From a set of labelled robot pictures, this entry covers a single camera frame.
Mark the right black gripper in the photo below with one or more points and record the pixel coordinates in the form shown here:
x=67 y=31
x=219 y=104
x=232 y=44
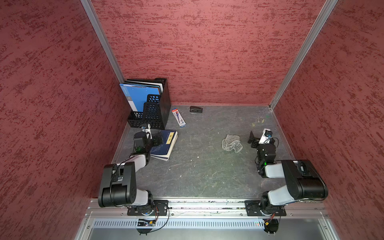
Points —
x=255 y=141

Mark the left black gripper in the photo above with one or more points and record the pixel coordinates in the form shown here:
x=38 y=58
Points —
x=156 y=142

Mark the navy book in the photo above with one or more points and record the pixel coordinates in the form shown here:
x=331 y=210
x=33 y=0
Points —
x=163 y=152

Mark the grey striped wiping cloth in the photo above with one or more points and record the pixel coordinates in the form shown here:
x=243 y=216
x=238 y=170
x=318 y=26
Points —
x=232 y=143

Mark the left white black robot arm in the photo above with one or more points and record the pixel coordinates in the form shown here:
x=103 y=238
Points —
x=119 y=183

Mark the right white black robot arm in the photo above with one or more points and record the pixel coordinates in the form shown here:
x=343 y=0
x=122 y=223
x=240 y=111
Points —
x=302 y=180

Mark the black mesh file organizer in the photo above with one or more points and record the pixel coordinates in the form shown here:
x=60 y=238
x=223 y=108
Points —
x=156 y=108

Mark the pencil box white blue red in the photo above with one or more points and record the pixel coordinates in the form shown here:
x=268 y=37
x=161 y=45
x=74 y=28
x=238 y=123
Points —
x=179 y=118

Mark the blue folder in organizer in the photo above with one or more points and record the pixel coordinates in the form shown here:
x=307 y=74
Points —
x=137 y=94

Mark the dark folders in organizer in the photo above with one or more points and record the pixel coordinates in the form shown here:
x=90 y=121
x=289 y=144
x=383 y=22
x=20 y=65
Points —
x=147 y=84

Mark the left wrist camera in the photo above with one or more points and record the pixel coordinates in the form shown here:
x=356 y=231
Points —
x=146 y=128

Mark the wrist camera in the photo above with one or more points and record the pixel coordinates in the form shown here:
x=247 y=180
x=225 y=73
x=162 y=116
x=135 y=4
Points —
x=146 y=128
x=267 y=137

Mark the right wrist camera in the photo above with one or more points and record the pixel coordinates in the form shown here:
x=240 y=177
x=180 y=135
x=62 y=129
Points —
x=267 y=137

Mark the aluminium mounting rail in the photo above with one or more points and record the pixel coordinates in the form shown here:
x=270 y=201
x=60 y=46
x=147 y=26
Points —
x=209 y=209

